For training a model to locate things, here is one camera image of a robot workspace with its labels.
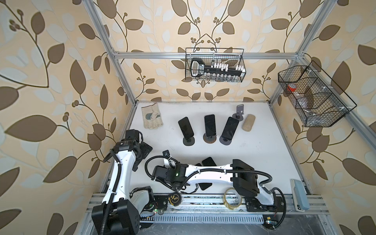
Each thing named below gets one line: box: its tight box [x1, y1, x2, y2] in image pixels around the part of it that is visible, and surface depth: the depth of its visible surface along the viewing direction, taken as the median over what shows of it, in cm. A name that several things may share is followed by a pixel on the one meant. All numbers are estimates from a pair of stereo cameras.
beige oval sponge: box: [241, 114, 256, 132], surface depth 107 cm
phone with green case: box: [194, 156, 217, 167], surface depth 91 cm
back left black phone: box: [178, 116, 194, 141], surface depth 91 cm
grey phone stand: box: [162, 149, 170, 157], surface depth 72 cm
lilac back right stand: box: [219, 136, 233, 146], surface depth 98 cm
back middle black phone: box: [204, 114, 217, 137], surface depth 93 cm
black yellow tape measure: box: [167, 191, 182, 207], surface depth 75 cm
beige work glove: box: [141, 102, 164, 130], surface depth 113 cm
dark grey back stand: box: [182, 136, 195, 146], surface depth 100 cm
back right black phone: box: [221, 116, 240, 141], surface depth 93 cm
